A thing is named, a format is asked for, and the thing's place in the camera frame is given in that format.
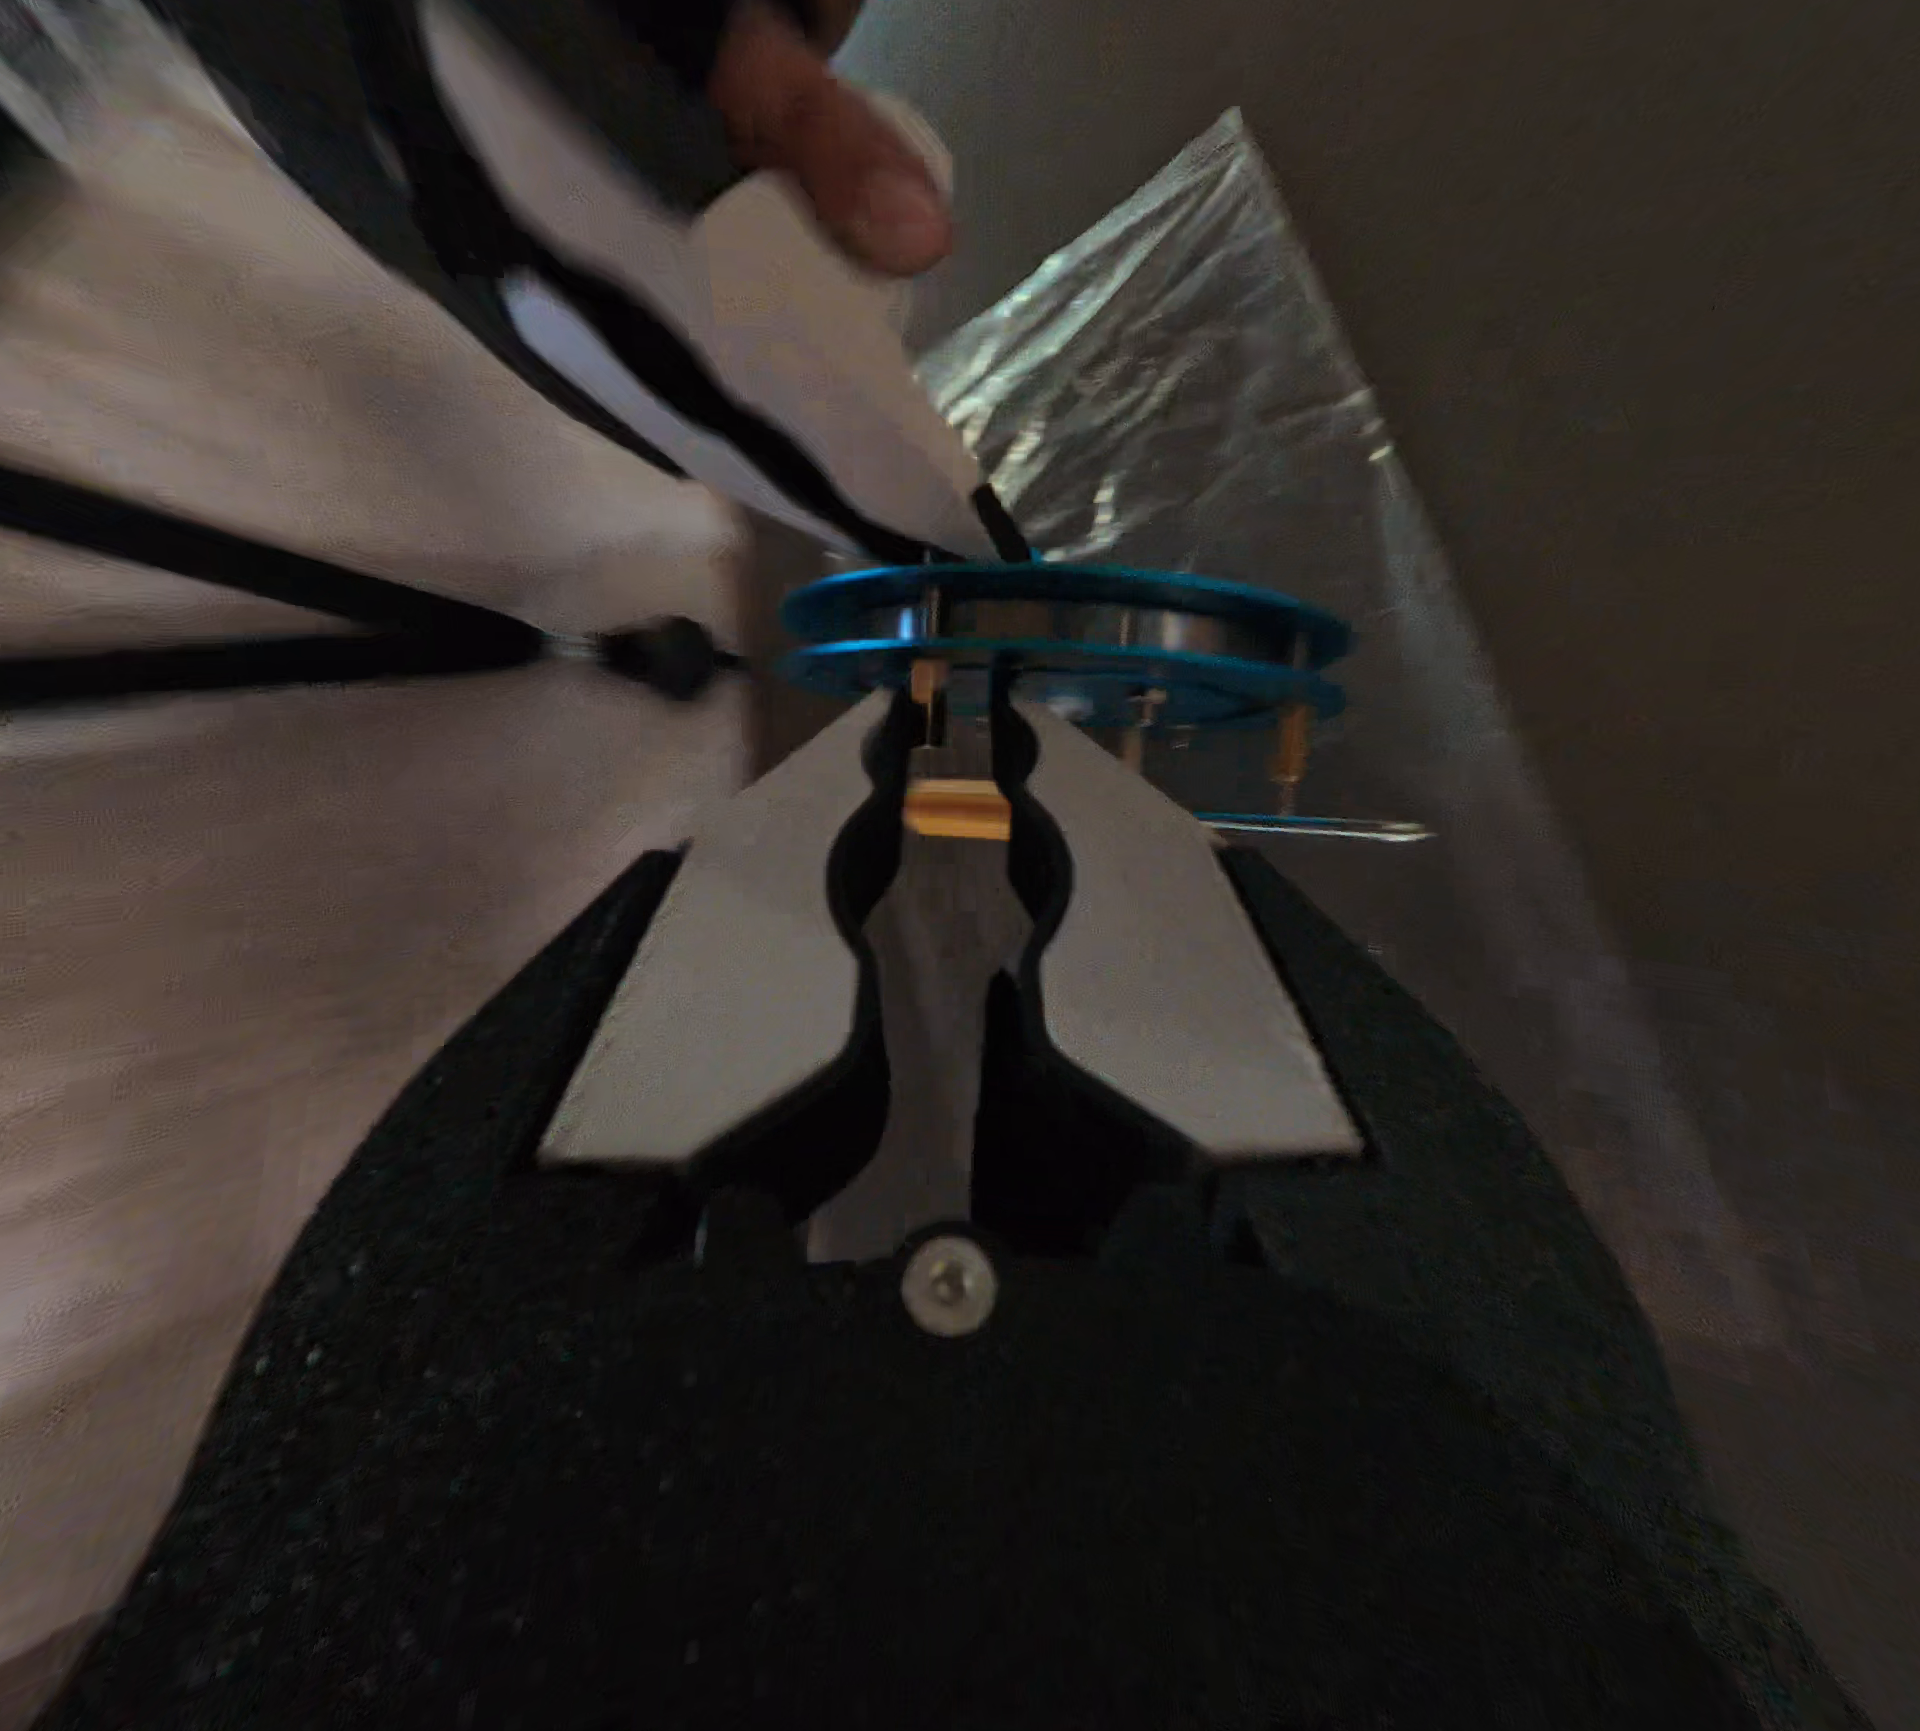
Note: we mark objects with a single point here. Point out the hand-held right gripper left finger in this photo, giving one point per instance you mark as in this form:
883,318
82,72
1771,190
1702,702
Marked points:
721,1011

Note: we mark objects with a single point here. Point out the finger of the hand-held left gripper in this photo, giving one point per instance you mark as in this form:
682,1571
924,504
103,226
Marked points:
811,366
645,410

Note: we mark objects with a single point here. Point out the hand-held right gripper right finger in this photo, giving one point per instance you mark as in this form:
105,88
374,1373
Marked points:
1184,1011

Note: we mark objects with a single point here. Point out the blue round metal turntable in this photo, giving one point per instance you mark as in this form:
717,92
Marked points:
1050,592

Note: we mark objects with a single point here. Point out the brass standoff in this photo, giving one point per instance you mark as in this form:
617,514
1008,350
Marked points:
930,704

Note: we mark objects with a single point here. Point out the person's left hand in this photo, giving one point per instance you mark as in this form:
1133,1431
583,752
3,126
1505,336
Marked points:
855,170

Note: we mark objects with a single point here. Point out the large clear plastic bag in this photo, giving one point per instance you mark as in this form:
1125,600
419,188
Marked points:
1170,380

